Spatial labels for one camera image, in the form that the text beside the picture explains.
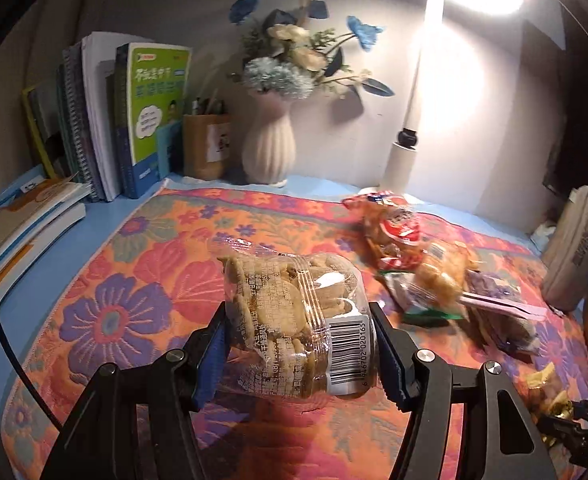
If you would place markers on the grey pencil case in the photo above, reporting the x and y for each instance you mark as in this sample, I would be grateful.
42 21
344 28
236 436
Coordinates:
574 250

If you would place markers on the red label snack bag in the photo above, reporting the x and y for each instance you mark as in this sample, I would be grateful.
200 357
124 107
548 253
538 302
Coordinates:
399 225

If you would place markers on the dark snack packet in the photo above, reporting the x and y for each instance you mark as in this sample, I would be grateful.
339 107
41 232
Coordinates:
509 335

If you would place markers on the white ribbed vase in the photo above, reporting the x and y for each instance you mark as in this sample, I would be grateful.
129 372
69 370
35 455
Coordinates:
269 145

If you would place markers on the spiral notebook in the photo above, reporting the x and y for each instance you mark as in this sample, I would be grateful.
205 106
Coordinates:
74 125

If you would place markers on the white paper book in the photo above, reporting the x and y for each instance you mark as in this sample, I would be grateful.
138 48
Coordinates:
96 110

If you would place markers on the blue and white flower bouquet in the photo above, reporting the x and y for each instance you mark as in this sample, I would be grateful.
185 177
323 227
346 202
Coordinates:
279 70

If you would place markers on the clear green-edged rice cracker bag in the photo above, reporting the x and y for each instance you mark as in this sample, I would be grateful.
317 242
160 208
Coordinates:
439 275

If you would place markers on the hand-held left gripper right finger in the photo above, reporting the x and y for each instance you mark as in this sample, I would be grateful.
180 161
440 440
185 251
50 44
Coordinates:
391 360

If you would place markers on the gold foil candy packet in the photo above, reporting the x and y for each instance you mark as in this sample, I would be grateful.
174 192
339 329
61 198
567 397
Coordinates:
549 390

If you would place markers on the bundle of pens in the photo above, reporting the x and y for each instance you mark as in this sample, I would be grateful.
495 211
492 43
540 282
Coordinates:
206 105

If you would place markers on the stack of flat books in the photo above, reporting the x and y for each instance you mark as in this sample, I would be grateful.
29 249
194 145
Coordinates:
19 215

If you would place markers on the white desk lamp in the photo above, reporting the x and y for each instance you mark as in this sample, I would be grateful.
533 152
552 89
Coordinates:
404 165

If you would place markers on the yellow edged book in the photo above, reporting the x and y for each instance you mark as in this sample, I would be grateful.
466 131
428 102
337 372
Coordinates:
39 125

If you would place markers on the light blue booklet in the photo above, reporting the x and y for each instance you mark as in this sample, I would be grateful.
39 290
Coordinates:
169 150

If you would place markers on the wooden pen holder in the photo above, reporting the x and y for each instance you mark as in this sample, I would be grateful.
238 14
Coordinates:
199 150

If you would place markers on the purple snack packet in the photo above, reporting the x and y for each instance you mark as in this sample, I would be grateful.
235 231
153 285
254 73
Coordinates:
494 290

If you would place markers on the clear round biscuit pack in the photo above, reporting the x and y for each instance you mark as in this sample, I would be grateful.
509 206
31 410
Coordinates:
284 310

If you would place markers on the black monitor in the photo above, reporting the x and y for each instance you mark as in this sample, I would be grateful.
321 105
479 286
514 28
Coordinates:
556 160

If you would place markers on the white crumpled tissue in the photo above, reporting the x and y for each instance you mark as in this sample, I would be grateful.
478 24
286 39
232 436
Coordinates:
543 232

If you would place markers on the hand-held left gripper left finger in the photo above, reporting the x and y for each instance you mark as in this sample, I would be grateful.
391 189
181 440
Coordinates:
209 360

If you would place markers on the flowered orange table cloth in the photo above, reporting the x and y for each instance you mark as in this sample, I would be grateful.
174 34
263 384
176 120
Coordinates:
139 285

